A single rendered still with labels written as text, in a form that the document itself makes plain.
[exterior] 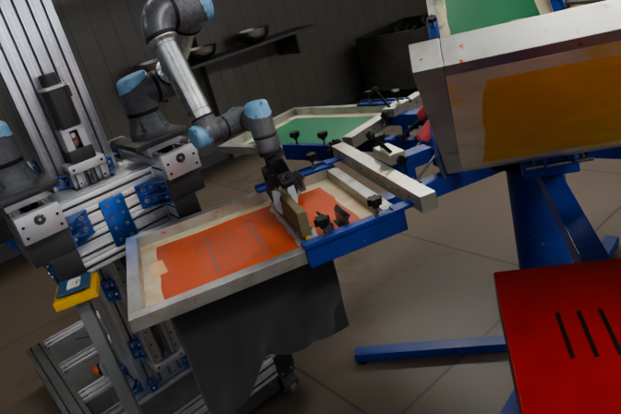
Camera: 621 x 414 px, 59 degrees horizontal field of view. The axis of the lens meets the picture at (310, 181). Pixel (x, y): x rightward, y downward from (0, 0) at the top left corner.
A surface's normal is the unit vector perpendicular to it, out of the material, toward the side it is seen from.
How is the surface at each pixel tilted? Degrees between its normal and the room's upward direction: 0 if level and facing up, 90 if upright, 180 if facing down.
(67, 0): 90
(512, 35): 58
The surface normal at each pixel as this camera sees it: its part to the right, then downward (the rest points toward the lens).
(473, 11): -0.31, -0.56
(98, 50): 0.61, 0.13
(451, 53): -0.29, -0.15
